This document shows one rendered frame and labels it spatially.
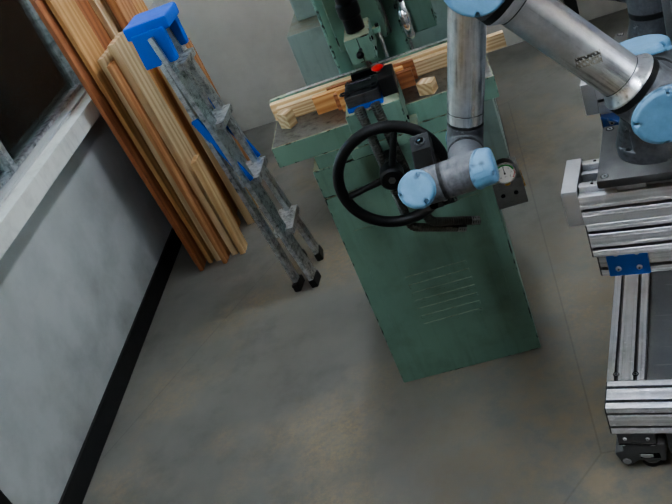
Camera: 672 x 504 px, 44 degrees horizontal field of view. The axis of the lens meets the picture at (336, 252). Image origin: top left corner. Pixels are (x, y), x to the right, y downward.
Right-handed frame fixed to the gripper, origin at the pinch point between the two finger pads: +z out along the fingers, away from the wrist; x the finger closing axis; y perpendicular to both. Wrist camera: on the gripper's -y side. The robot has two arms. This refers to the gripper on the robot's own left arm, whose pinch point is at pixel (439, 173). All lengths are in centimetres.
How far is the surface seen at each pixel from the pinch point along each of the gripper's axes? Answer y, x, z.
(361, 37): -39.6, -11.2, 17.6
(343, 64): -39, -24, 43
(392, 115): -17.0, -7.6, 6.4
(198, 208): -20, -123, 130
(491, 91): -15.7, 15.6, 19.9
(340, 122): -20.9, -23.1, 16.5
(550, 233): 31, 14, 113
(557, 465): 82, 3, 21
